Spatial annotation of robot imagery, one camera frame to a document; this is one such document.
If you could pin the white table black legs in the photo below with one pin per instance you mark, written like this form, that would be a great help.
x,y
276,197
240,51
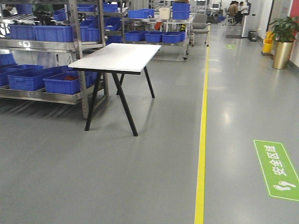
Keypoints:
x,y
117,58

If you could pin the steel cart with blue bins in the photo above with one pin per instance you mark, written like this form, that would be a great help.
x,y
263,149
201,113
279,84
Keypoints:
x,y
167,25

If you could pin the steel rack with blue bins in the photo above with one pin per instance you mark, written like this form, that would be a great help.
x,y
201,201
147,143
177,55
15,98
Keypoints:
x,y
42,49

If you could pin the plant in gold pot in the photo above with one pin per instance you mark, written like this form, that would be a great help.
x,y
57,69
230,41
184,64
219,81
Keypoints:
x,y
284,33

